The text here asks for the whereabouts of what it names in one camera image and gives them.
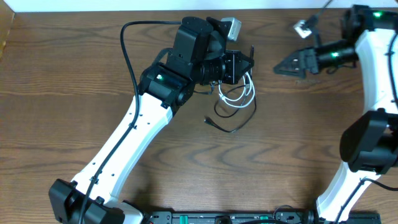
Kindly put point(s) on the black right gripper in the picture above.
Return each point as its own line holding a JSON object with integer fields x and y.
{"x": 298, "y": 57}

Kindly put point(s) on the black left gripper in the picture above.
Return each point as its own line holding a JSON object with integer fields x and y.
{"x": 234, "y": 66}

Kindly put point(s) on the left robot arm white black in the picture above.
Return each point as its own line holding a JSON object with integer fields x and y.
{"x": 198, "y": 57}

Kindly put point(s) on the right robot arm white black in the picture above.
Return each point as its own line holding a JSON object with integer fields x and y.
{"x": 368, "y": 148}

